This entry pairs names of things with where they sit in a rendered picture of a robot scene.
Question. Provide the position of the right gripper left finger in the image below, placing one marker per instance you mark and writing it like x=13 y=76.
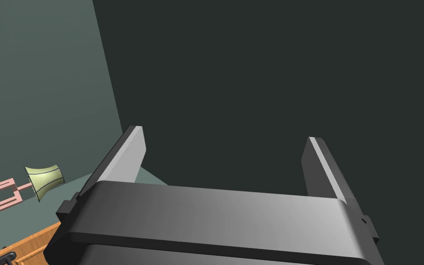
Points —
x=125 y=158

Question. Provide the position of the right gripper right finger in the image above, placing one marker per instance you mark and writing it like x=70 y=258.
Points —
x=324 y=169

